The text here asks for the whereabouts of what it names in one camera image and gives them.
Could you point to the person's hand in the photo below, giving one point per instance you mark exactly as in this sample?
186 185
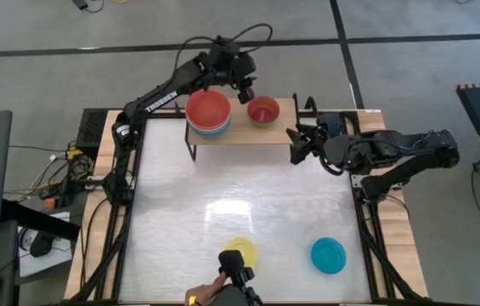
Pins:
205 293

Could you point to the orange plug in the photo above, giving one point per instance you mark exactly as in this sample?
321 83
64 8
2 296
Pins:
50 203

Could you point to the dark teal plastic bowl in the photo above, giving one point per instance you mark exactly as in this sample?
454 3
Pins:
212 137

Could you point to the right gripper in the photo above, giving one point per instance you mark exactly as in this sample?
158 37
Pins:
318 144

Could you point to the pink plastic bowl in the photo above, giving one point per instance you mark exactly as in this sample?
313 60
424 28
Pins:
263 110

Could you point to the yellow band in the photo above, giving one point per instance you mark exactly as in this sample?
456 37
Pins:
192 301

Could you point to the wooden shelf riser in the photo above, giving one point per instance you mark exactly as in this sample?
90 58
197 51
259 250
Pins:
248 134

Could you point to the black power adapter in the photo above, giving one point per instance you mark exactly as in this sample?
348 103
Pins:
80 4

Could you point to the yellow plug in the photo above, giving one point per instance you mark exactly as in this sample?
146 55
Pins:
74 153

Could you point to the black aluminium table frame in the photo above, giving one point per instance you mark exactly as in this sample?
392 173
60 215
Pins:
368 255

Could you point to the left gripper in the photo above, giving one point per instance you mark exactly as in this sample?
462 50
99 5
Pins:
239 64

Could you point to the yellow translucent plastic bowl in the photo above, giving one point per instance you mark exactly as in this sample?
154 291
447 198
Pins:
246 246

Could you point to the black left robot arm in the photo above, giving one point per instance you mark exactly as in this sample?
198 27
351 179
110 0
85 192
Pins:
180 81

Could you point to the black desk bar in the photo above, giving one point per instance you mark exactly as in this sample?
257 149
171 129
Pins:
40 221

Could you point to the white power strip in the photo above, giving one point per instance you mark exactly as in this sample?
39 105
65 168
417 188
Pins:
95 183

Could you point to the cyan plastic bowl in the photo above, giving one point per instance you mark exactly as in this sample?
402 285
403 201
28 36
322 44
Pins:
329 255

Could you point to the red plastic bowl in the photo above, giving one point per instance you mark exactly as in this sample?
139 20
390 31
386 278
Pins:
207 110

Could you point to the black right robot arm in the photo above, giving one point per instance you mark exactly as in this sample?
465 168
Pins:
392 149

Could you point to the green plastic bowl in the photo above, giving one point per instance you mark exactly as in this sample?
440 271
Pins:
263 126

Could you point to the black perforated box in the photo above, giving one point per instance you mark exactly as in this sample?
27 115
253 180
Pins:
91 127

